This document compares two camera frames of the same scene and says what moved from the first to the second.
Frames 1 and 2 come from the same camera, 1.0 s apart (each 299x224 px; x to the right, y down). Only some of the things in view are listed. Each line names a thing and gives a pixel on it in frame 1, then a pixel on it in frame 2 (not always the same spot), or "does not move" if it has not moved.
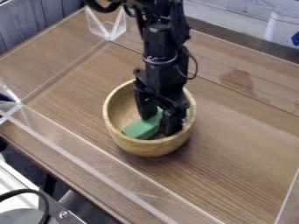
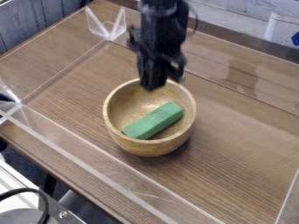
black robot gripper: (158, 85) → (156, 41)
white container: (280, 27) does not move
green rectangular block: (144, 127) does not move
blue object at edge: (295, 38) does not move
